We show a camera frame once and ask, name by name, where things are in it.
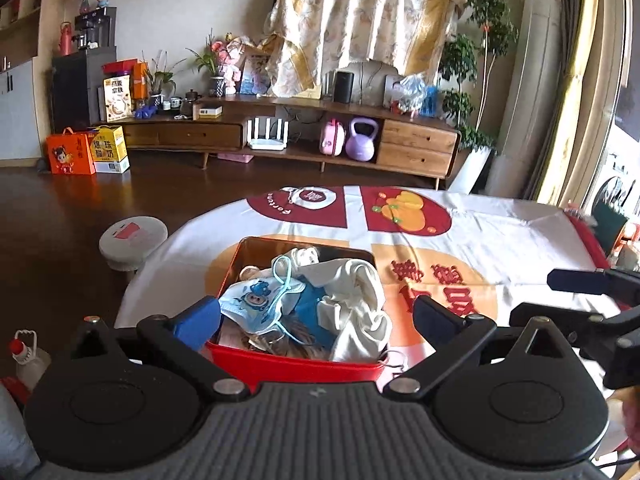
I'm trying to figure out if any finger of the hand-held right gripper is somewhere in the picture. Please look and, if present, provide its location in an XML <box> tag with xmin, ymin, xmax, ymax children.
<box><xmin>509</xmin><ymin>302</ymin><xmax>623</xmax><ymax>357</ymax></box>
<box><xmin>546</xmin><ymin>267</ymin><xmax>640</xmax><ymax>307</ymax></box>

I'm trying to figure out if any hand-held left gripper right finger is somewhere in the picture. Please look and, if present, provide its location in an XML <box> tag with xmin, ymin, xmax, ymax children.
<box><xmin>380</xmin><ymin>295</ymin><xmax>571</xmax><ymax>406</ymax></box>

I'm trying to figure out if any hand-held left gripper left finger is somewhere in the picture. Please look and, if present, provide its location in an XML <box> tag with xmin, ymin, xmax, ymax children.
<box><xmin>70</xmin><ymin>295</ymin><xmax>251</xmax><ymax>406</ymax></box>

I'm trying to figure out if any cartoon print face mask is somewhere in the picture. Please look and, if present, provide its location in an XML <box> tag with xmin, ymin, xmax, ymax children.
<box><xmin>219</xmin><ymin>255</ymin><xmax>307</xmax><ymax>336</ymax></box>

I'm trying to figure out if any white cloth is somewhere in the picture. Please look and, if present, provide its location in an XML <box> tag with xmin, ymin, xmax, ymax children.
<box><xmin>300</xmin><ymin>257</ymin><xmax>394</xmax><ymax>364</ymax></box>

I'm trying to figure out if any brown scrunchie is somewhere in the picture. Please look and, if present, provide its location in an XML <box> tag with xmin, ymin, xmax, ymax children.
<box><xmin>269</xmin><ymin>324</ymin><xmax>332</xmax><ymax>362</ymax></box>

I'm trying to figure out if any red tin box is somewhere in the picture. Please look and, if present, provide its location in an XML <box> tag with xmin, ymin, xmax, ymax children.
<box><xmin>206</xmin><ymin>236</ymin><xmax>397</xmax><ymax>394</ymax></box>

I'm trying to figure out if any blue cloth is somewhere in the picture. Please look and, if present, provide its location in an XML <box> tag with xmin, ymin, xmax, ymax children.
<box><xmin>292</xmin><ymin>285</ymin><xmax>342</xmax><ymax>349</ymax></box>

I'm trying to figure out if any person's right hand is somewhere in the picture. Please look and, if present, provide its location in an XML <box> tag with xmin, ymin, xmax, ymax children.
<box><xmin>620</xmin><ymin>390</ymin><xmax>640</xmax><ymax>457</ymax></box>

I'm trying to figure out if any green pen holder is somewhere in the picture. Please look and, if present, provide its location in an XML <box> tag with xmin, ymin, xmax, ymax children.
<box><xmin>592</xmin><ymin>180</ymin><xmax>632</xmax><ymax>257</ymax></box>

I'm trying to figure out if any printed tablecloth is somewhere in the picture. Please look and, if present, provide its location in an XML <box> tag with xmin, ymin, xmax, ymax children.
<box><xmin>115</xmin><ymin>185</ymin><xmax>632</xmax><ymax>411</ymax></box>

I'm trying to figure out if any white round stool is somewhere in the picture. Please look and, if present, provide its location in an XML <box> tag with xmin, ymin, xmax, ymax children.
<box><xmin>98</xmin><ymin>216</ymin><xmax>169</xmax><ymax>272</ymax></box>

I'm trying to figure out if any bottle with red cap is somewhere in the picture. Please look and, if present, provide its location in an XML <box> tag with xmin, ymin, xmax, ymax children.
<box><xmin>10</xmin><ymin>330</ymin><xmax>52</xmax><ymax>392</ymax></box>

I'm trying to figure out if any wooden TV cabinet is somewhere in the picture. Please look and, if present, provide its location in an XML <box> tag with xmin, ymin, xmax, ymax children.
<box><xmin>117</xmin><ymin>95</ymin><xmax>461</xmax><ymax>191</ymax></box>

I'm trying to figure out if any yellow carton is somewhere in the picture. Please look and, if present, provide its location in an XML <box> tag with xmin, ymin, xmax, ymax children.
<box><xmin>92</xmin><ymin>125</ymin><xmax>131</xmax><ymax>174</ymax></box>

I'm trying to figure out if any purple kettlebell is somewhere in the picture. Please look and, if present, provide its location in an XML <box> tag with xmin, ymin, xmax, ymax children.
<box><xmin>345</xmin><ymin>117</ymin><xmax>378</xmax><ymax>162</ymax></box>

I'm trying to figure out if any yellow curtain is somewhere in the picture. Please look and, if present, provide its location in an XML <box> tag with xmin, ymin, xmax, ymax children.
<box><xmin>535</xmin><ymin>0</ymin><xmax>609</xmax><ymax>206</ymax></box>

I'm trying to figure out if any white router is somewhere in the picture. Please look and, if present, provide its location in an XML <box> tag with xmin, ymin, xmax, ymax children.
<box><xmin>244</xmin><ymin>116</ymin><xmax>290</xmax><ymax>151</ymax></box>

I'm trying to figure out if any white standing air conditioner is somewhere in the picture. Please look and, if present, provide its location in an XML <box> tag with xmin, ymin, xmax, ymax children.
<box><xmin>487</xmin><ymin>0</ymin><xmax>564</xmax><ymax>201</ymax></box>

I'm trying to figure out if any pink toy case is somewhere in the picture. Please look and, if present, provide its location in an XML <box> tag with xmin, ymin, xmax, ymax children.
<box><xmin>319</xmin><ymin>119</ymin><xmax>347</xmax><ymax>157</ymax></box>

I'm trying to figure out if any orange gift box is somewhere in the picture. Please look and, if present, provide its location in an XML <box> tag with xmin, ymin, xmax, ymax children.
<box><xmin>46</xmin><ymin>127</ymin><xmax>97</xmax><ymax>176</ymax></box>

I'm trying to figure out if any plastic bag with toy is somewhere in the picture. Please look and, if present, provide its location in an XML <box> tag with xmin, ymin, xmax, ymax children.
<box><xmin>392</xmin><ymin>74</ymin><xmax>429</xmax><ymax>117</ymax></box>

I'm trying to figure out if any potted orchid plant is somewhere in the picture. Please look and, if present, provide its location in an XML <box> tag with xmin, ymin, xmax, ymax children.
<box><xmin>142</xmin><ymin>50</ymin><xmax>186</xmax><ymax>109</ymax></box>

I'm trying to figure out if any printed white carton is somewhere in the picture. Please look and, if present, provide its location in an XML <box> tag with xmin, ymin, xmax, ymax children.
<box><xmin>103</xmin><ymin>75</ymin><xmax>133</xmax><ymax>122</ymax></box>

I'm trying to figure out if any potted plant patterned pot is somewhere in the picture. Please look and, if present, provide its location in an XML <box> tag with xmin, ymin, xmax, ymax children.
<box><xmin>186</xmin><ymin>30</ymin><xmax>227</xmax><ymax>97</ymax></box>

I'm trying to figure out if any tall orange box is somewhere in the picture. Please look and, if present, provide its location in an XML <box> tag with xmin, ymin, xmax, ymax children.
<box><xmin>132</xmin><ymin>61</ymin><xmax>150</xmax><ymax>101</ymax></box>

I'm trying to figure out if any beige round board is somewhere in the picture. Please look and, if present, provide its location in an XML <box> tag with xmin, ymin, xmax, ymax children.
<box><xmin>335</xmin><ymin>59</ymin><xmax>401</xmax><ymax>106</ymax></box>

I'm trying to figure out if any black speaker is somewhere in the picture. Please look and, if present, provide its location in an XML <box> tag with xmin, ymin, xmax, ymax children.
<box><xmin>333</xmin><ymin>71</ymin><xmax>355</xmax><ymax>104</ymax></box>

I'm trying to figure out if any black cabinet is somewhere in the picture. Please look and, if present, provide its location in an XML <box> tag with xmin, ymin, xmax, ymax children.
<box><xmin>51</xmin><ymin>46</ymin><xmax>118</xmax><ymax>134</ymax></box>

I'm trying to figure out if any pink plush doll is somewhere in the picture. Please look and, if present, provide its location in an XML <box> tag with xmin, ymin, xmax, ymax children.
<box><xmin>212</xmin><ymin>35</ymin><xmax>256</xmax><ymax>96</ymax></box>

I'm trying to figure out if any potted tree white pot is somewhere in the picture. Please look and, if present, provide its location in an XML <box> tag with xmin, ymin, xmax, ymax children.
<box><xmin>437</xmin><ymin>0</ymin><xmax>519</xmax><ymax>194</ymax></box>

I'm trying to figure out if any floral sheet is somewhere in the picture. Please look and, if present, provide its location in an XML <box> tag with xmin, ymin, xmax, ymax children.
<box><xmin>265</xmin><ymin>0</ymin><xmax>466</xmax><ymax>101</ymax></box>

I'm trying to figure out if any black coffee machine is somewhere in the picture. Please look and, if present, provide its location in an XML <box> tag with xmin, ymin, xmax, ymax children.
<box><xmin>74</xmin><ymin>7</ymin><xmax>118</xmax><ymax>51</ymax></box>

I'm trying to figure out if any grey frame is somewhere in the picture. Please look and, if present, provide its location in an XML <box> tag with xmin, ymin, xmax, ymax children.
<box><xmin>384</xmin><ymin>75</ymin><xmax>403</xmax><ymax>109</ymax></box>

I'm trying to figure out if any wall shelf cabinet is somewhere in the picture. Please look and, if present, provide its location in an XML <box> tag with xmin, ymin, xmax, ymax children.
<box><xmin>0</xmin><ymin>0</ymin><xmax>56</xmax><ymax>161</ymax></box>

